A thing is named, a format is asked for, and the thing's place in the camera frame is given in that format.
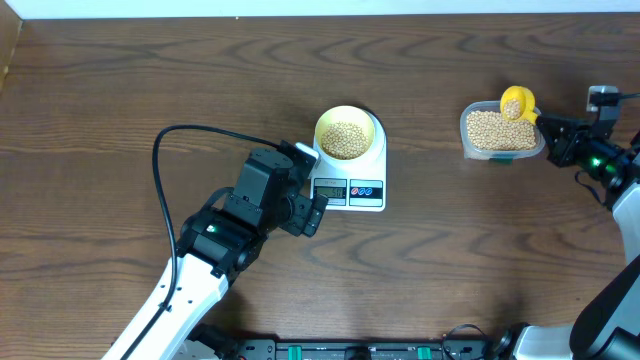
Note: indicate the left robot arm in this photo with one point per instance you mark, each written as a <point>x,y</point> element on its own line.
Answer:
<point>220,241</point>

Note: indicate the pale yellow plastic bowl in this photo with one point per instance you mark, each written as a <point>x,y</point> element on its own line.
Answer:
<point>349,114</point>

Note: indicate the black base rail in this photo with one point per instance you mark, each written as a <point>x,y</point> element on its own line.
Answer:
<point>208,342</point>

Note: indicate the yellow plastic measuring scoop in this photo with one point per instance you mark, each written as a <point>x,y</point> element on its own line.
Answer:
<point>518,104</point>

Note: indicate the white digital kitchen scale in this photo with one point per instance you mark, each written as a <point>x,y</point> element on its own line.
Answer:
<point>354,185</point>

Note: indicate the clear plastic container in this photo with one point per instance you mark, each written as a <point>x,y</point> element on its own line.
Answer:
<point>474,152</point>

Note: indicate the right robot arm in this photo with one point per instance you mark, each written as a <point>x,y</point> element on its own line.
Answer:
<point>608,326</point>

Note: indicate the pile of soybeans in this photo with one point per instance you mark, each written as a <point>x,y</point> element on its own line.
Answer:
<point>488,130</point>

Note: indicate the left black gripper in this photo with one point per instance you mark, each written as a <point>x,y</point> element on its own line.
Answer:
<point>304,215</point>

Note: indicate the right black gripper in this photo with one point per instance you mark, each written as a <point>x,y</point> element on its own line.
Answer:
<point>563,148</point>

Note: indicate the soybeans in yellow bowl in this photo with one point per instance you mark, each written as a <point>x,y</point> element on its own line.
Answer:
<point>344,141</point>

